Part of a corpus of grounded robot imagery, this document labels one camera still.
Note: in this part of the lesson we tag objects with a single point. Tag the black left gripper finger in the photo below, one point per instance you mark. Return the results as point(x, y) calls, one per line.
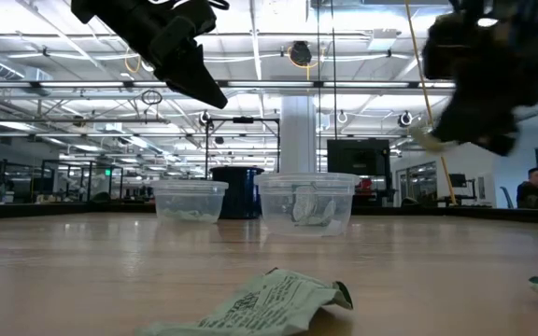
point(194, 79)
point(173, 42)

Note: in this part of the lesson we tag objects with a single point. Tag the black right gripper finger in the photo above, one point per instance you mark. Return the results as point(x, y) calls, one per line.
point(502, 133)
point(462, 123)

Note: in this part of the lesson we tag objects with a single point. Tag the black desk monitor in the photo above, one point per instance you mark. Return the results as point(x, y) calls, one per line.
point(458, 180)

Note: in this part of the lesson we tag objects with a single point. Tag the clear plastic bin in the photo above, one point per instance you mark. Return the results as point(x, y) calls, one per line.
point(189, 186)
point(306, 179)

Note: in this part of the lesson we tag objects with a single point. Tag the black cabinet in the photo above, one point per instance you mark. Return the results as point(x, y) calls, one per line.
point(358, 158)

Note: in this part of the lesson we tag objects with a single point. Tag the white building column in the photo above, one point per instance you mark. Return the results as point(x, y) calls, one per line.
point(298, 135)

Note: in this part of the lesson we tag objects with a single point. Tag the black metal frame stand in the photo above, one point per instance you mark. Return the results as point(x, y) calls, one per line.
point(243, 120)

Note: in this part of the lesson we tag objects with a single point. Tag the black cage frame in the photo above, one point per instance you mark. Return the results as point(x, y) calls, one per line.
point(82, 162)

